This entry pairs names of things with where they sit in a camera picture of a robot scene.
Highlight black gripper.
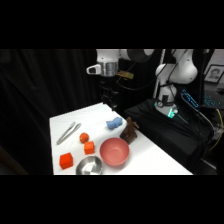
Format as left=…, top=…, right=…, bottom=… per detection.
left=99, top=77, right=120, bottom=112

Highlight red ball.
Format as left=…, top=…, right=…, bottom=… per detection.
left=79, top=132, right=90, bottom=144

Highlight pink bowl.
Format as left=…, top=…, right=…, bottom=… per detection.
left=99, top=137, right=131, bottom=167

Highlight silver metal bowl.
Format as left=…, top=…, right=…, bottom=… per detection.
left=75, top=155, right=104, bottom=176

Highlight blue plush toy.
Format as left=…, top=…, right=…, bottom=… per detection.
left=105, top=116, right=124, bottom=131

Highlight brown plush toy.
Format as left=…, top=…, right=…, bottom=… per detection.
left=119, top=116, right=140, bottom=145

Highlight small orange cube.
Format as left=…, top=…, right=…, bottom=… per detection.
left=83, top=140, right=96, bottom=155

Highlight silver metal tongs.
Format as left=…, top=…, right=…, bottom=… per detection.
left=55, top=121, right=82, bottom=146

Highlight black robot stand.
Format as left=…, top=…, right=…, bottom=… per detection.
left=123, top=98, right=215, bottom=174

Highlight large red-orange cube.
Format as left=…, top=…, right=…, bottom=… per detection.
left=59, top=152, right=74, bottom=170

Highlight blue-lit electronic device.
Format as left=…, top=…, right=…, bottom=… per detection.
left=180, top=88, right=200, bottom=110

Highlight black curtain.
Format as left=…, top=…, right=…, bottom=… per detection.
left=0, top=49, right=158, bottom=176

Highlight teal-lit keyboard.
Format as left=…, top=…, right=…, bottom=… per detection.
left=202, top=93, right=224, bottom=110

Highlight framed portrait picture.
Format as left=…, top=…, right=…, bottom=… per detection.
left=203, top=64, right=224, bottom=84

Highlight tan cable connector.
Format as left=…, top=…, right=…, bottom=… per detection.
left=116, top=70, right=135, bottom=81

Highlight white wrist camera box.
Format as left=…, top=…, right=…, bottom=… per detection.
left=86, top=63, right=103, bottom=76

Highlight yellow cable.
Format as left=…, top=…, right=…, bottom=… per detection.
left=209, top=107, right=224, bottom=152

